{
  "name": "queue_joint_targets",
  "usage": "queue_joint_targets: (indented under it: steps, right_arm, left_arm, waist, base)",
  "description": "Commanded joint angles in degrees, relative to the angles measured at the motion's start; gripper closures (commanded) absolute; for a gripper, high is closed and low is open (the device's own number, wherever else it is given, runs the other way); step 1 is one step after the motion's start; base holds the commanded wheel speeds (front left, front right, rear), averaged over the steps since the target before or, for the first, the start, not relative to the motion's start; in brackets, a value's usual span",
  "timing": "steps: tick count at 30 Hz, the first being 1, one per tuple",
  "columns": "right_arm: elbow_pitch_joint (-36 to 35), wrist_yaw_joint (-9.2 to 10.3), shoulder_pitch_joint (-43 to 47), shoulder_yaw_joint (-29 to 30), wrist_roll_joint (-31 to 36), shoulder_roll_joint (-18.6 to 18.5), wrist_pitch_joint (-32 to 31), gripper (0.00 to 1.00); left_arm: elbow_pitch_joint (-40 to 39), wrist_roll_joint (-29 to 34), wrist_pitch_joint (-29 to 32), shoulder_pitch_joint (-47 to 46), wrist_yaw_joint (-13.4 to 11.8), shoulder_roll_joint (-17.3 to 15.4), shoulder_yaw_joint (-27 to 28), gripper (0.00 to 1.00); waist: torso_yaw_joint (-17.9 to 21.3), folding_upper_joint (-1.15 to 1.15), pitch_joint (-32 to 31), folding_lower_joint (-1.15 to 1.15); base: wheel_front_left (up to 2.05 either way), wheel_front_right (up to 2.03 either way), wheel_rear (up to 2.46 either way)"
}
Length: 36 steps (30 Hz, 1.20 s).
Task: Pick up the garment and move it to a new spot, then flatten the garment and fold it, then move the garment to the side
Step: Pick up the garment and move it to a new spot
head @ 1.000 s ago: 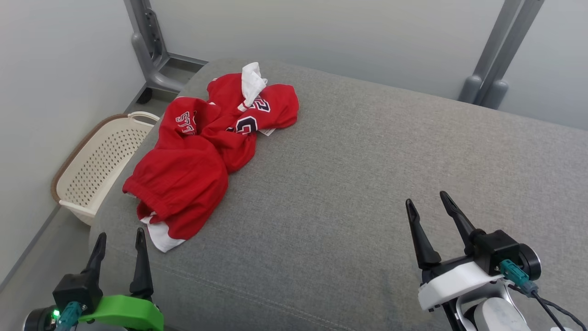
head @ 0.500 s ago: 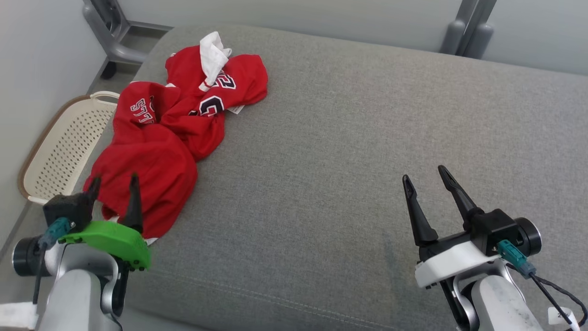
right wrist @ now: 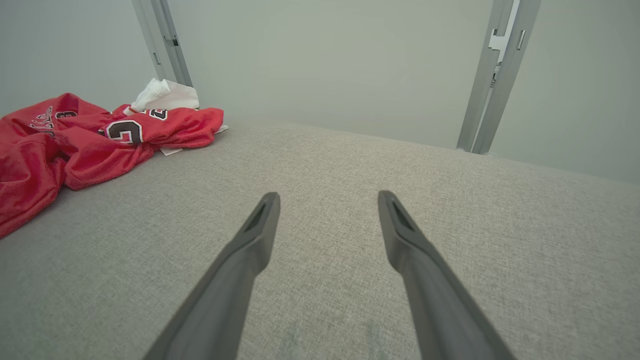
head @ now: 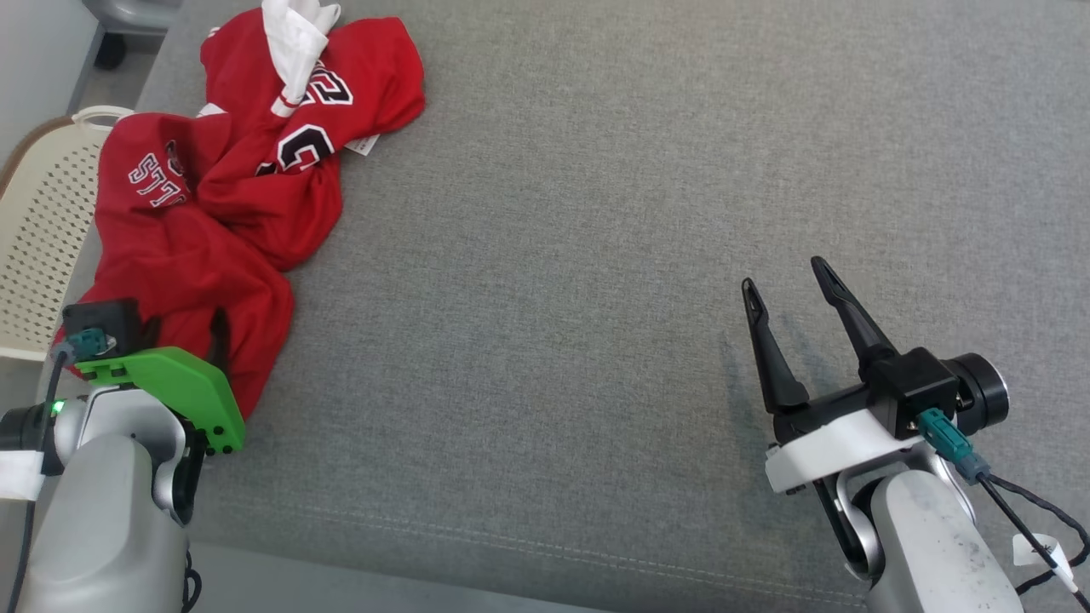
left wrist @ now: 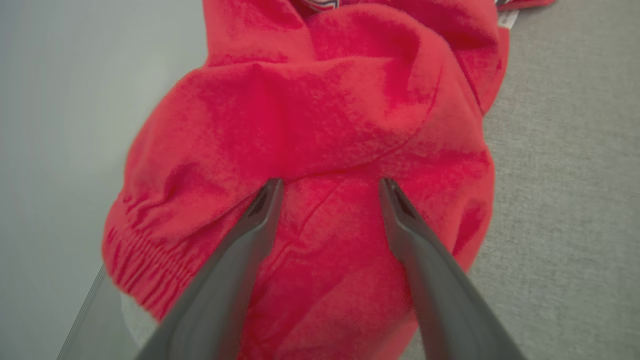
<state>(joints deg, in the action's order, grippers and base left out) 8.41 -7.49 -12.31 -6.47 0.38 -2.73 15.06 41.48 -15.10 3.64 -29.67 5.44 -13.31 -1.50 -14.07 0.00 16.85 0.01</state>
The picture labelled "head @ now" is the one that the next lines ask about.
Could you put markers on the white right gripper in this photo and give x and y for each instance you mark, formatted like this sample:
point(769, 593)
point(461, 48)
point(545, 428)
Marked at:
point(834, 447)

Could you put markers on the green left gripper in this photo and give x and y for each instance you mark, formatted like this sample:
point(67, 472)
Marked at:
point(183, 383)

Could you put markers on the red shorts with white stripe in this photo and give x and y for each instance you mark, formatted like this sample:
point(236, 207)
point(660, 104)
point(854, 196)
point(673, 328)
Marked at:
point(170, 272)

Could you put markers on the red white basketball jersey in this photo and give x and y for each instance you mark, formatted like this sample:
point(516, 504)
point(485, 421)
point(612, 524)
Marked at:
point(358, 77)

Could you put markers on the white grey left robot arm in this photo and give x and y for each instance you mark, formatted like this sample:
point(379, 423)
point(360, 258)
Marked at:
point(102, 528)

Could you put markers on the beige perforated laundry basket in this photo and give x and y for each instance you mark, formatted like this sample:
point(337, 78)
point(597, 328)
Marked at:
point(43, 221)

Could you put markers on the grey fabric sofa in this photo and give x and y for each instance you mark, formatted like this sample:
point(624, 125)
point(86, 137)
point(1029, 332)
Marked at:
point(596, 255)

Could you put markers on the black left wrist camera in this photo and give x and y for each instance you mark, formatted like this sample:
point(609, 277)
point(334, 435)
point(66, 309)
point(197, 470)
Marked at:
point(102, 319)

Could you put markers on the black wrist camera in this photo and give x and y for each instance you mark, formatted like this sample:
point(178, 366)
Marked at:
point(102, 319)
point(920, 383)

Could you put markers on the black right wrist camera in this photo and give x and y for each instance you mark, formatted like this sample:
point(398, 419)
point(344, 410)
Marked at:
point(920, 383)

